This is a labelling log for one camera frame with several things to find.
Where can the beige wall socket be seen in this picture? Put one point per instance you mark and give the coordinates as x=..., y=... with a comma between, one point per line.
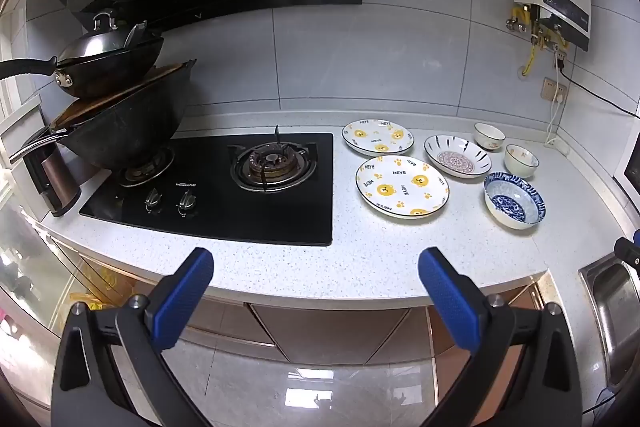
x=552, y=89

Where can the black glass gas stove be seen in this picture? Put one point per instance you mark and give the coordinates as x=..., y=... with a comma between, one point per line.
x=280, y=217

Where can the bear print plate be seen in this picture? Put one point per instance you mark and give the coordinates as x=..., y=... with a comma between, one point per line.
x=400, y=189
x=377, y=139

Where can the metal stove knob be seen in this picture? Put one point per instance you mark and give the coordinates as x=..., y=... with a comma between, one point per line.
x=186, y=202
x=154, y=199

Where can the bare gas burner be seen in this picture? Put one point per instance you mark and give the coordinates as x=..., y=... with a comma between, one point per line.
x=272, y=164

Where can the large black wok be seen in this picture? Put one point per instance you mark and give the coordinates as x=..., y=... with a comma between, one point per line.
x=125, y=132

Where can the steel sink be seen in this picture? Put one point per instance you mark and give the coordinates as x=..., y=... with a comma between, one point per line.
x=617, y=307

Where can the striped rim patterned plate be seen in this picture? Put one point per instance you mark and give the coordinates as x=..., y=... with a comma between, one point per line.
x=457, y=159

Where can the small black wok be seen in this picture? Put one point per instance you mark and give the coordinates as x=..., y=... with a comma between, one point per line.
x=115, y=67

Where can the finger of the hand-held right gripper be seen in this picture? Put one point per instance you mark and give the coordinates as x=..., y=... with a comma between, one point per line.
x=626, y=253

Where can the steel wok lid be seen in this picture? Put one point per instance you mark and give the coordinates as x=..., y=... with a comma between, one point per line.
x=95, y=44

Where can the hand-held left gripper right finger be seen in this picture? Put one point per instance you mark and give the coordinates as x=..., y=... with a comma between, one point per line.
x=450, y=302

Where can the metal spatula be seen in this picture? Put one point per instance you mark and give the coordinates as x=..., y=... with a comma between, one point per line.
x=136, y=34

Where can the blue patterned bowl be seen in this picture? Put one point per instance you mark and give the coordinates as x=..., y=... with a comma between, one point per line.
x=512, y=202

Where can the wooden wok lid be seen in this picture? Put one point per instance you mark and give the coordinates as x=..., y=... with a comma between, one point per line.
x=125, y=89

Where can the light blue cloth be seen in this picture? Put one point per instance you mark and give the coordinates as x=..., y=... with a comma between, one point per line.
x=609, y=396

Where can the white microwave oven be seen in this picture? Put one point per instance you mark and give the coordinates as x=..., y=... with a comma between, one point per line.
x=631, y=172

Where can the gas burner under wok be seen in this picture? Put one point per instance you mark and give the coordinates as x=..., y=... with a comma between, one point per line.
x=147, y=172

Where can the brass pipe fittings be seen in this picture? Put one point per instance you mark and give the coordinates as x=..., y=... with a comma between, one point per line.
x=542, y=34

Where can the brown black kitchen appliance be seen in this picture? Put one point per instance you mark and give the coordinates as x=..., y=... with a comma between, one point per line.
x=55, y=182

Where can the small white bowl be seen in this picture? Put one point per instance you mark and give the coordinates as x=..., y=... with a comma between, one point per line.
x=521, y=159
x=490, y=137

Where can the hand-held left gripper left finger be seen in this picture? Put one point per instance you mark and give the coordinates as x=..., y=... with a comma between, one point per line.
x=182, y=297

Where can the yellow plastic bag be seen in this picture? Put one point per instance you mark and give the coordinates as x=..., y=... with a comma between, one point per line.
x=107, y=282

